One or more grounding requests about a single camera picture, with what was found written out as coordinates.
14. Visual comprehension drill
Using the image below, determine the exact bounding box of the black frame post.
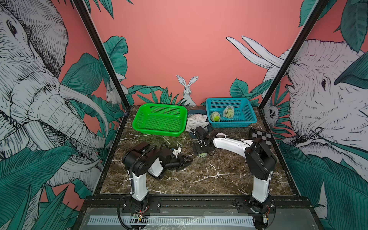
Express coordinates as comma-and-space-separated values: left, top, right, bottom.
72, 0, 130, 109
258, 0, 329, 111

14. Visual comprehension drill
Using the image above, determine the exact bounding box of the bright green plastic basket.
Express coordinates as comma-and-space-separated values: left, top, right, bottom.
132, 103, 187, 137

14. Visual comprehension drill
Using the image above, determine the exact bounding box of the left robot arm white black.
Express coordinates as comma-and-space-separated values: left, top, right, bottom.
122, 142, 193, 202

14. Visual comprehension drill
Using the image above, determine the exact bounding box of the green custard apple front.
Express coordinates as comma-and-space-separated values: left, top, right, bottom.
223, 108, 234, 119

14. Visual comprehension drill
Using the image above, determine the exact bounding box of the dark blue small bin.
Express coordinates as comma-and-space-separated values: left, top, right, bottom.
188, 109, 207, 116

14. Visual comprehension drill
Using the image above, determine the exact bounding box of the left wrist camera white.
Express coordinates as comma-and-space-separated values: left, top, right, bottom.
172, 147, 182, 159

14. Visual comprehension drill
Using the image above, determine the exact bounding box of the black right frame post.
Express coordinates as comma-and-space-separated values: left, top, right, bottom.
258, 0, 329, 111

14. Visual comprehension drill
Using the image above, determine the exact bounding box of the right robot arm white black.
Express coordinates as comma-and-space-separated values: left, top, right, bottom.
190, 126, 277, 203

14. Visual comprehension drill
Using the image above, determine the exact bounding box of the stack of white foam nets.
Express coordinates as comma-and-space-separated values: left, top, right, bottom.
186, 114, 209, 132

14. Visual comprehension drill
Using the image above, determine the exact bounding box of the teal plastic basket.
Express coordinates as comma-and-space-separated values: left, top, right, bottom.
206, 98, 257, 128

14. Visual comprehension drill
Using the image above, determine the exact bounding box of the black front mounting rail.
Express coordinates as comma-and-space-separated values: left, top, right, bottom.
81, 194, 312, 215

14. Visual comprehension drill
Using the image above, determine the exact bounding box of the white slotted cable duct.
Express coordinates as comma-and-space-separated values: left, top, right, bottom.
87, 216, 255, 228

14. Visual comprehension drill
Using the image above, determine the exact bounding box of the black left frame post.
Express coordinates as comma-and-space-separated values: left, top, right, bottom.
72, 0, 130, 109

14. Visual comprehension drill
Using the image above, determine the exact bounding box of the black white checkerboard plate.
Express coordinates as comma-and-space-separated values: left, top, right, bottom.
250, 128, 272, 148

